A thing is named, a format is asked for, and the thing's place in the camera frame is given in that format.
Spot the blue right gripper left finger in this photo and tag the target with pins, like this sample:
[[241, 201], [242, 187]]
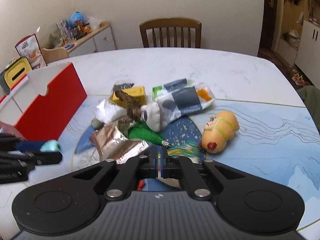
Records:
[[154, 161]]

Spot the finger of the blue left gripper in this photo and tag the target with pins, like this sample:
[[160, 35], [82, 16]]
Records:
[[29, 146]]

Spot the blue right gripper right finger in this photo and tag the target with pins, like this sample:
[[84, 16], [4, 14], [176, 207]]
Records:
[[165, 164]]

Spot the turquoise oval soap case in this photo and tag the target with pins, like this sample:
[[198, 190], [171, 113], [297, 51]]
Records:
[[51, 146]]

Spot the white plush toy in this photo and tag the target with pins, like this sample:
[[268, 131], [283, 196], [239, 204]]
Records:
[[152, 116]]

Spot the silver foil snack packet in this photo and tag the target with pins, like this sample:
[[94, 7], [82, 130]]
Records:
[[111, 143]]

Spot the white blue printed plastic bag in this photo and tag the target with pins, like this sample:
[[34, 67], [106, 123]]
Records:
[[181, 97]]

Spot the orange face doll toy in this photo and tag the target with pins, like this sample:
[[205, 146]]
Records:
[[218, 130]]

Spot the red fish keychain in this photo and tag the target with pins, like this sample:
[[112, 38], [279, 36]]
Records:
[[141, 185]]

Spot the red white cardboard box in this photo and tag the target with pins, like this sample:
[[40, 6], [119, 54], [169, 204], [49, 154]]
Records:
[[43, 103]]

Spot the yellow small carton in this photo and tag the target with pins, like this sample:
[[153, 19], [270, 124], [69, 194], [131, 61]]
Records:
[[135, 96]]

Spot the bag of dark beads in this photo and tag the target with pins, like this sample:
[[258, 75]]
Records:
[[122, 85]]

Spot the yellow grey bin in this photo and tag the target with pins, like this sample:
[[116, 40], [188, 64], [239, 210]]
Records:
[[14, 73]]

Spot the small wooden child chair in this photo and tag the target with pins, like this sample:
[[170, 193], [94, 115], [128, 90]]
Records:
[[56, 54]]

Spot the red illustrated book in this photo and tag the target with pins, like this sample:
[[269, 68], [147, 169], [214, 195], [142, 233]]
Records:
[[29, 47]]

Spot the low wooden white cabinet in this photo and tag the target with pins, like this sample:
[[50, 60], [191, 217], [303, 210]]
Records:
[[98, 40]]

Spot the wooden dining chair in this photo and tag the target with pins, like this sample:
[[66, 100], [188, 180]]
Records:
[[171, 32]]

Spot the blue globe toy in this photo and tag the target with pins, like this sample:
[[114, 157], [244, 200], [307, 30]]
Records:
[[76, 19]]

